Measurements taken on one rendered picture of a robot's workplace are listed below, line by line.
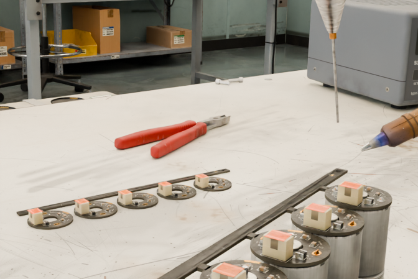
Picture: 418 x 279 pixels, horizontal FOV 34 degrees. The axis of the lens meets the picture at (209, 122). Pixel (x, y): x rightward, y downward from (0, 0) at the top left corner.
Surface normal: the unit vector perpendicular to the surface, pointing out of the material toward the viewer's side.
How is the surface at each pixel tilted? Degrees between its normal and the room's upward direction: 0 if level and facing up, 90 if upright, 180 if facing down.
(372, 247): 90
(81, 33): 88
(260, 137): 0
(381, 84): 90
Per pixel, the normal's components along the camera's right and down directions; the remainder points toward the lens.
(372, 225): 0.33, 0.25
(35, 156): 0.03, -0.97
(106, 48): 0.69, 0.20
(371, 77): -0.88, 0.10
